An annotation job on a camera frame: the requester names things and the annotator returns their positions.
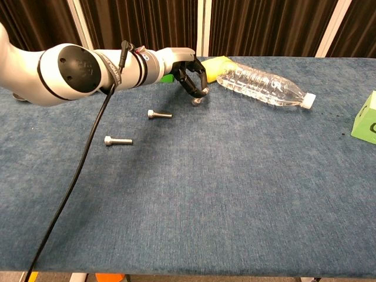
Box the orange floor object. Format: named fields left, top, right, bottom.
left=95, top=273, right=125, bottom=282

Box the blue felt table cloth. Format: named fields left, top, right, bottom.
left=0, top=55, right=376, bottom=278

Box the green numbered foam die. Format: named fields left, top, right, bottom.
left=351, top=90, right=376, bottom=145

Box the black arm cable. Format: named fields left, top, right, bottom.
left=23, top=40, right=136, bottom=282

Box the left black-fingered robot hand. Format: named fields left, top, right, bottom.
left=155, top=46, right=210, bottom=99

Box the black printed arm strap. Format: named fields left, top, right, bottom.
left=94, top=49, right=122, bottom=89

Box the yellow sponge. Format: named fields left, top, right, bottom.
left=201, top=56, right=233, bottom=85

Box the clear plastic water bottle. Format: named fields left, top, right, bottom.
left=216, top=61, right=317, bottom=110

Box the dark brown pleated curtain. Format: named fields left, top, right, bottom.
left=327, top=0, right=376, bottom=59
left=0, top=0, right=83, bottom=53
left=208, top=0, right=339, bottom=58
left=79, top=0, right=200, bottom=57

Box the white frame post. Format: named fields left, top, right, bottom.
left=315, top=0, right=353, bottom=58
left=196, top=0, right=210, bottom=58
left=66, top=0, right=95, bottom=52

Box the small silver screw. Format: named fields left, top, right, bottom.
left=191, top=86, right=210, bottom=106
left=147, top=109, right=173, bottom=119
left=103, top=135, right=134, bottom=147

